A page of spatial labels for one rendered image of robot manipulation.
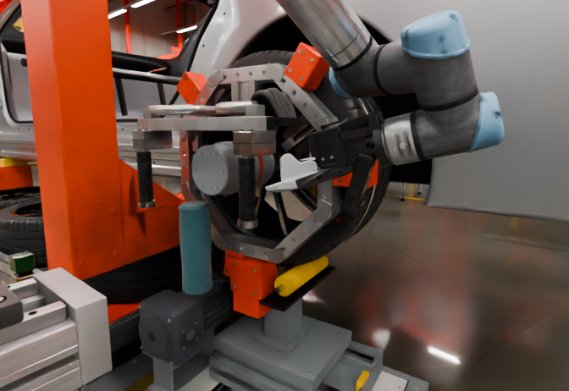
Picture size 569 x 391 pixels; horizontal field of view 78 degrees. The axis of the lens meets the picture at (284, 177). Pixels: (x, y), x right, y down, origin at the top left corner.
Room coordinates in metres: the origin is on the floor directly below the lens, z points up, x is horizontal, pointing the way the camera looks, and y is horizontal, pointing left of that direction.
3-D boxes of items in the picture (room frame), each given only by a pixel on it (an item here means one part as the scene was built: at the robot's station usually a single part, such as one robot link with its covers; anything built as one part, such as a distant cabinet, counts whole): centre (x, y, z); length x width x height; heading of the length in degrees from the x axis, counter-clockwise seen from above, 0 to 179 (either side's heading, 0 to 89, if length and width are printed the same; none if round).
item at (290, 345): (1.16, 0.00, 0.32); 0.40 x 0.30 x 0.28; 57
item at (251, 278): (1.05, 0.07, 0.48); 0.16 x 0.12 x 0.17; 147
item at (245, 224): (0.72, 0.08, 0.83); 0.04 x 0.04 x 0.16
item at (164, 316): (1.17, 0.29, 0.26); 0.42 x 0.18 x 0.35; 147
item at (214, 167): (0.95, 0.13, 0.85); 0.21 x 0.14 x 0.14; 147
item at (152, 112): (0.96, 0.24, 1.03); 0.19 x 0.18 x 0.11; 147
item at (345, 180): (0.85, -0.17, 0.85); 0.09 x 0.08 x 0.07; 57
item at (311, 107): (1.01, 0.10, 0.85); 0.54 x 0.07 x 0.54; 57
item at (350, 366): (1.13, -0.04, 0.13); 0.50 x 0.36 x 0.10; 57
